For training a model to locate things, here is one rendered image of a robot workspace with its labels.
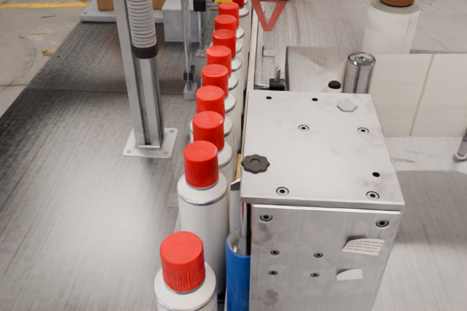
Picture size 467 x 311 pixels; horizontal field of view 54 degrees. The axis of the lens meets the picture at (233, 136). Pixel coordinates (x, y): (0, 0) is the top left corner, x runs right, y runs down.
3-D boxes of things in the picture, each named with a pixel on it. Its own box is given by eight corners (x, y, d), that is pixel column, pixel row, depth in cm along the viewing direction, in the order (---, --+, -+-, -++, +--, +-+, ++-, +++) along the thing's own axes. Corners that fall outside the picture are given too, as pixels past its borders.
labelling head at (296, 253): (351, 391, 46) (412, 210, 30) (221, 382, 46) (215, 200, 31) (336, 273, 57) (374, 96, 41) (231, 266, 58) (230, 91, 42)
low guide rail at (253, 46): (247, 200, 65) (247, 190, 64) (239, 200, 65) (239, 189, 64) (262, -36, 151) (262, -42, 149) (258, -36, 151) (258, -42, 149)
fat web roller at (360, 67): (358, 173, 72) (382, 66, 61) (329, 171, 72) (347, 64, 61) (354, 154, 76) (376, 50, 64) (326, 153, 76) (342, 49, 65)
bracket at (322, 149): (404, 212, 31) (407, 201, 30) (238, 203, 31) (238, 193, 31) (370, 101, 41) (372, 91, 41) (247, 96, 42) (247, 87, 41)
